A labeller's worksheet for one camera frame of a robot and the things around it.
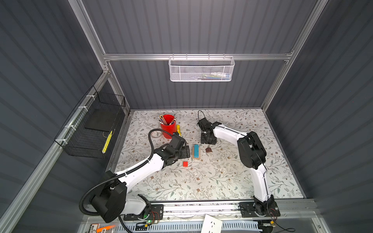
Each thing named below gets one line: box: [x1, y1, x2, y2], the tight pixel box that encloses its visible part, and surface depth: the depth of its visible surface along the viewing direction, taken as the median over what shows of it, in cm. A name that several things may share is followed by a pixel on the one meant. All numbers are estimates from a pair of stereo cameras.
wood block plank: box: [192, 143, 197, 160], surface depth 95 cm
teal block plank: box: [193, 144, 200, 159], surface depth 96 cm
